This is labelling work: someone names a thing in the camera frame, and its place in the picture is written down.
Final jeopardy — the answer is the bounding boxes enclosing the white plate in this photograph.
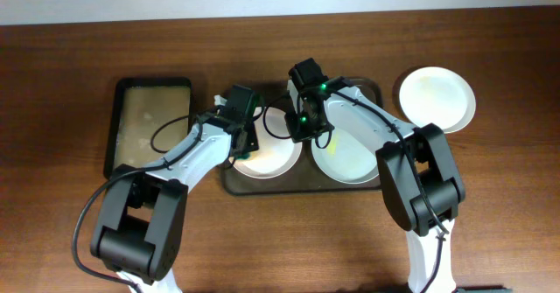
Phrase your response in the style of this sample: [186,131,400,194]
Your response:
[398,66,476,134]
[234,115,303,179]

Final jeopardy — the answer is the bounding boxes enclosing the pale blue plate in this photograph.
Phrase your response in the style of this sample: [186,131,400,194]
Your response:
[311,98,397,185]

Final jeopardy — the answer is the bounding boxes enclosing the white plate top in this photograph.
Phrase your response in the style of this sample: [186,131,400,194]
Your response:
[398,66,476,134]

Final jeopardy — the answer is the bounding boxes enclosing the green and yellow sponge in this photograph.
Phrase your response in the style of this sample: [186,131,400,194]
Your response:
[235,152,254,160]

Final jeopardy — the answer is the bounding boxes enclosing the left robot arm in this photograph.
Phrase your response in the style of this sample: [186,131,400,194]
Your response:
[90,86,262,292]

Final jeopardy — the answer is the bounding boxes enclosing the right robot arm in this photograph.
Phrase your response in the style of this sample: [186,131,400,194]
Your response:
[285,59,466,292]

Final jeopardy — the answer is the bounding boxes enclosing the dark brown serving tray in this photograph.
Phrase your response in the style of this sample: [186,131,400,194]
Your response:
[219,76,386,197]

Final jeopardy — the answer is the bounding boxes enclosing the black tray with brown liquid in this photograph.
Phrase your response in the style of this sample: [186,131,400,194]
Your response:
[103,77,192,178]

